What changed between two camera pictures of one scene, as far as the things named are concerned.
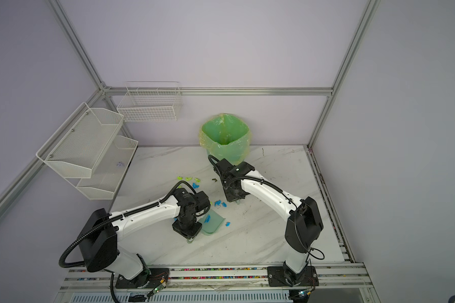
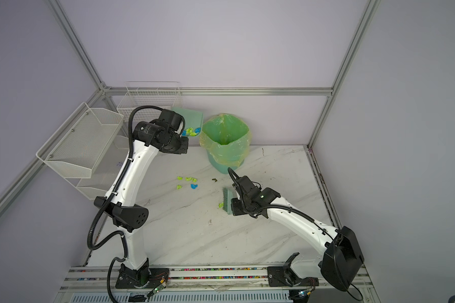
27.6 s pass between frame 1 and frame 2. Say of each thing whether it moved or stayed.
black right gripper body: moved
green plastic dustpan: moved
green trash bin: stayed
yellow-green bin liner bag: stayed
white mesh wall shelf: stayed
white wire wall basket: stayed
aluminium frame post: stayed
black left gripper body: moved
